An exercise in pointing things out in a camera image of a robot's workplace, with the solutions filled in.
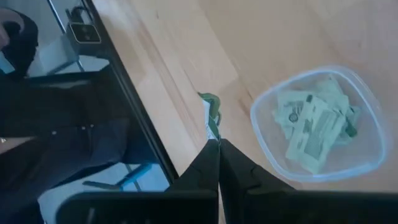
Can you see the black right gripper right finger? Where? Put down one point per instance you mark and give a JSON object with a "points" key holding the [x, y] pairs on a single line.
{"points": [[280, 208]]}

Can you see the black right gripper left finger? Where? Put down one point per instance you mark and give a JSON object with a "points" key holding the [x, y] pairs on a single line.
{"points": [[174, 208]]}

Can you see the green white stevia packet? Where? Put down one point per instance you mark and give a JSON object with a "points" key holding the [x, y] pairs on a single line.
{"points": [[351, 127], [213, 124], [332, 91], [314, 143]]}

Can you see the clear plastic bin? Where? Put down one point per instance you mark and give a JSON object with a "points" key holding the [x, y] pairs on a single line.
{"points": [[367, 155]]}

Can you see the grey chair leg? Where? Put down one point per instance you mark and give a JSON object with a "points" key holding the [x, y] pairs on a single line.
{"points": [[124, 180]]}

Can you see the person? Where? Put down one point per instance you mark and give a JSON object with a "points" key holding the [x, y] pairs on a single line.
{"points": [[62, 149]]}

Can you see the black floor device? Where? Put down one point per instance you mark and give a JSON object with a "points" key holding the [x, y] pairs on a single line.
{"points": [[84, 32]]}

